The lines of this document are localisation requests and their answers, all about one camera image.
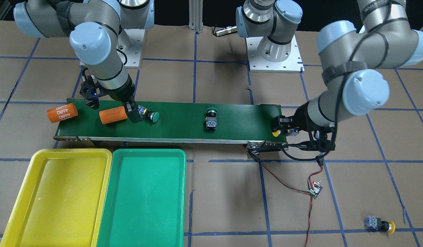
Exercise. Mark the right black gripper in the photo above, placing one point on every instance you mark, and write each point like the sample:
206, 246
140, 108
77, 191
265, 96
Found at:
126, 92

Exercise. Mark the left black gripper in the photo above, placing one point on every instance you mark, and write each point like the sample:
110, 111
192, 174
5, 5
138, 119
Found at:
299, 118

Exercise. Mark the plain orange cylinder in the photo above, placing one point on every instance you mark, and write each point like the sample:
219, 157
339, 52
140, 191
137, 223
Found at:
112, 115

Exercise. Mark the orange cylinder with white text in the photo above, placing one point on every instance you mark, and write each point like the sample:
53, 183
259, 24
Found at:
63, 112

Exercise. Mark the green push button switch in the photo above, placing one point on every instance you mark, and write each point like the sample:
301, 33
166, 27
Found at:
210, 119

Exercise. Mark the yellow push button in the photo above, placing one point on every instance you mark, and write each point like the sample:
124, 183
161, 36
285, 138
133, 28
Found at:
286, 132
376, 223

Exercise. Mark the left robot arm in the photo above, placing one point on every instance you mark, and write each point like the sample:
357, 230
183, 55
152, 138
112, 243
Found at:
349, 60

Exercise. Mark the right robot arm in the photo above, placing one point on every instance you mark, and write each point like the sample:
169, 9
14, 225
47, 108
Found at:
58, 18

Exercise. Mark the green conveyor belt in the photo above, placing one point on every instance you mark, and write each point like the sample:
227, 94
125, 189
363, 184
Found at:
178, 123

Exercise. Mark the small motor controller board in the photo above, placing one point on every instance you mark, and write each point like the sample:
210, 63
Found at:
314, 189

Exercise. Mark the green plastic tray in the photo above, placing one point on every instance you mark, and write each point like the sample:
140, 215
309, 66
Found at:
144, 204

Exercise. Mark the yellow plastic tray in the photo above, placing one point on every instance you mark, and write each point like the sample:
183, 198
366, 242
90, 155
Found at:
60, 202

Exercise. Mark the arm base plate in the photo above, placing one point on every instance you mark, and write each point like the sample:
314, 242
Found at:
129, 48
265, 56

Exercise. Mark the aluminium frame post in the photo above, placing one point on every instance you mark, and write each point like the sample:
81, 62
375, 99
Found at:
195, 8

